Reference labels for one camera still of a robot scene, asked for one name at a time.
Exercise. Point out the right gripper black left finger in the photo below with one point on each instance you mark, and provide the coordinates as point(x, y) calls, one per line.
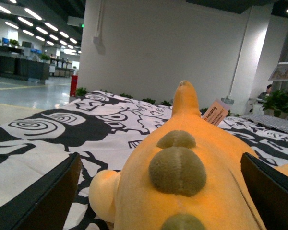
point(46, 203)

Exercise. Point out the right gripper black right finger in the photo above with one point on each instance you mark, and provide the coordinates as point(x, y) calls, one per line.
point(269, 191)

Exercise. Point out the orange plush dinosaur toy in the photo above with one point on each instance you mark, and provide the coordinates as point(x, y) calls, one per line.
point(186, 175)

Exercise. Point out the grey striped pillow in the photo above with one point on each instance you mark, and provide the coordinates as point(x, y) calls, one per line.
point(268, 121)

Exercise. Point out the green potted plant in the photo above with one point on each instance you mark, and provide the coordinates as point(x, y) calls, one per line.
point(277, 102)

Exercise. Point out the seated person in background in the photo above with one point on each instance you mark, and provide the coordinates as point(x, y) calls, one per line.
point(264, 94)

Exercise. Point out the orange plush toy tag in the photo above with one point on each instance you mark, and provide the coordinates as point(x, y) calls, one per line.
point(216, 112)

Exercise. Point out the framed picture on stand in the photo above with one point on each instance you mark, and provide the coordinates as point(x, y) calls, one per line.
point(280, 72)

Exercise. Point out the red fire extinguisher box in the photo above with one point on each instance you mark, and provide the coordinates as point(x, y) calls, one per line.
point(73, 87)

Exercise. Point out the dark office counter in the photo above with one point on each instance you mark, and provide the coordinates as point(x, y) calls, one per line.
point(14, 65)

